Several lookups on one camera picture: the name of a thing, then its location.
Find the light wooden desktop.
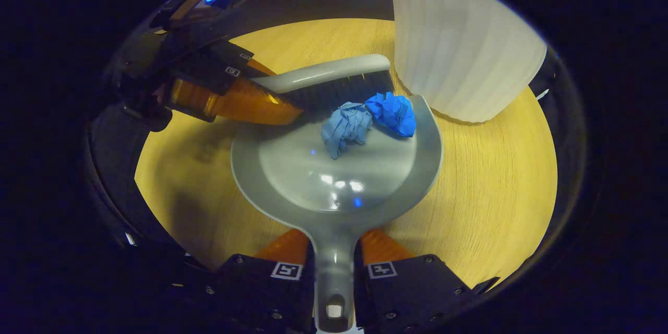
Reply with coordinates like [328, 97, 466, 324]
[134, 18, 558, 289]

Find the white ribbed garbage bin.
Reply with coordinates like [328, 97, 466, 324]
[384, 0, 547, 125]

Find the dark blue paper ball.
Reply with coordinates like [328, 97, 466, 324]
[364, 92, 417, 138]

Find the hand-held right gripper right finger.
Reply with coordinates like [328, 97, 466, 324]
[354, 228, 502, 334]

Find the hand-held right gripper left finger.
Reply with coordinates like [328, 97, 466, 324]
[172, 228, 316, 334]

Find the light blue paper ball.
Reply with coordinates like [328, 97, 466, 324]
[320, 102, 374, 160]

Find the small grey broom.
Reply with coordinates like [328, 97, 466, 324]
[250, 54, 397, 118]

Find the grey dustpan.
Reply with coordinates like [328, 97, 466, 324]
[230, 94, 444, 333]

